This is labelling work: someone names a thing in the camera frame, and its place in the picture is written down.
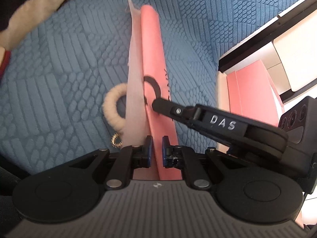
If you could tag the white platform board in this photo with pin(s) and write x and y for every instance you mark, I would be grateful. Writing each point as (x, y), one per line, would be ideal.
(221, 91)

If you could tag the black metal frame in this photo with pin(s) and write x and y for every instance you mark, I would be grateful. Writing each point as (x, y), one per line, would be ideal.
(252, 44)

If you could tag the pink shoe box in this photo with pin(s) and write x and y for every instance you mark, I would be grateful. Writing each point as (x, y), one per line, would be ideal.
(250, 89)

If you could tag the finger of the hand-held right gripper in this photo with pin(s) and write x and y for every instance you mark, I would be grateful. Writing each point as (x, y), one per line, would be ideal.
(171, 109)

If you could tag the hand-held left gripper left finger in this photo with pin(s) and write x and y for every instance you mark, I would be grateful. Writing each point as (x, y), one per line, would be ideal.
(149, 151)

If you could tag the red black striped blanket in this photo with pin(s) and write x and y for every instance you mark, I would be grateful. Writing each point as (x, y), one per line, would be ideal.
(29, 7)

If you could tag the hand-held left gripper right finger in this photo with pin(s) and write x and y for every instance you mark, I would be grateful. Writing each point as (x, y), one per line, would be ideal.
(165, 151)

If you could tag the blue textured mat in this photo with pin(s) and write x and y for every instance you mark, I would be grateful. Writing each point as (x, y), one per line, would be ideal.
(74, 79)

